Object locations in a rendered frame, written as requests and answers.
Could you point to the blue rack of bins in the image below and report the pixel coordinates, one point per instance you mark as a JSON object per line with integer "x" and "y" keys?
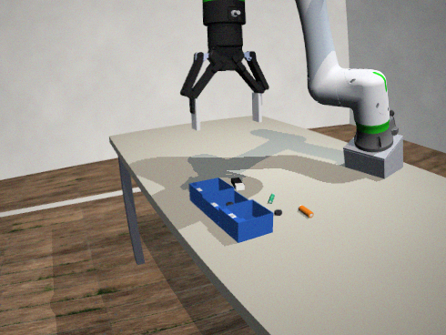
{"x": 250, "y": 220}

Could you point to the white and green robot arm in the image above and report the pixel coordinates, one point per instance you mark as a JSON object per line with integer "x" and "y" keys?
{"x": 363, "y": 90}

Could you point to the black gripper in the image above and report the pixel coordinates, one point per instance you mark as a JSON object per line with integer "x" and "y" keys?
{"x": 225, "y": 53}

